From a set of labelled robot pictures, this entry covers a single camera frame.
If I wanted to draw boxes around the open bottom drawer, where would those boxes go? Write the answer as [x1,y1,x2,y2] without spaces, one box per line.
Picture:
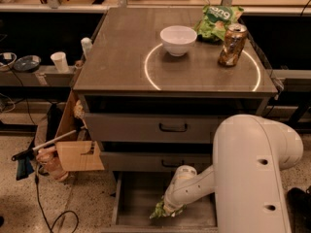
[102,172,218,233]

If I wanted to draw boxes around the white paper cup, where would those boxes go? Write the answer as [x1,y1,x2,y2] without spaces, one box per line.
[51,51,69,73]

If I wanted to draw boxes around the top drawer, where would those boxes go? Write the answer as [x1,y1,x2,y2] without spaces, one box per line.
[84,112,263,145]

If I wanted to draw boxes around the green chip bag at back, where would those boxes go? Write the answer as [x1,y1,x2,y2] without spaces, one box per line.
[193,5,244,43]

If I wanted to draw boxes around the clear plastic bottle on floor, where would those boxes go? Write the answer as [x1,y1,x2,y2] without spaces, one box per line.
[36,147,69,182]

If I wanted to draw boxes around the black floor cable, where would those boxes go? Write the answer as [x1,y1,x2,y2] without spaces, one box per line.
[33,165,80,233]

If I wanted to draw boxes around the black shoe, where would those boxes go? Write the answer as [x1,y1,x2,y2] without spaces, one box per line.
[287,187,311,233]

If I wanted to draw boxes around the crushed gold soda can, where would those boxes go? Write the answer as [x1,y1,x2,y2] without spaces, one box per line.
[218,23,248,67]

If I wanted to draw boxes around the green jalapeno chip bag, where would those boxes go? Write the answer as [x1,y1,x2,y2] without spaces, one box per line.
[149,196,188,220]

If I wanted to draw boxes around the small bowl at left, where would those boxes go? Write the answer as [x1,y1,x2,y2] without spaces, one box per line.
[0,52,17,72]

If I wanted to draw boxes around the white bottle beside cabinet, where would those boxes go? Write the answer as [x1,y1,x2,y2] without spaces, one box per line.
[81,37,92,58]

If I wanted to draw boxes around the grabber tool with white shaft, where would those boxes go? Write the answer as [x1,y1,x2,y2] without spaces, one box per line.
[12,130,78,161]

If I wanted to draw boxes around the white bowl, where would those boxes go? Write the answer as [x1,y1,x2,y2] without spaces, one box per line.
[160,25,197,56]

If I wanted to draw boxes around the cardboard box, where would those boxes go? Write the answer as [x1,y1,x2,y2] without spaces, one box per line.
[55,91,104,172]

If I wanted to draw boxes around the middle drawer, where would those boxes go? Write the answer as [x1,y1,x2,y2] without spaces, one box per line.
[100,151,212,172]

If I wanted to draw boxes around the grey drawer cabinet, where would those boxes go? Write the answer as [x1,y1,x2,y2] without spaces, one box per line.
[72,7,278,233]

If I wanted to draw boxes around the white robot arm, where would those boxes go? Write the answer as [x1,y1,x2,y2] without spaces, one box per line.
[163,115,303,233]

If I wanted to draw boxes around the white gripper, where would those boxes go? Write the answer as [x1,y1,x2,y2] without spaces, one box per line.
[164,186,190,217]

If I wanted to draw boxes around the grey plate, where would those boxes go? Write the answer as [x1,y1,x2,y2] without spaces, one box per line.
[14,55,41,73]

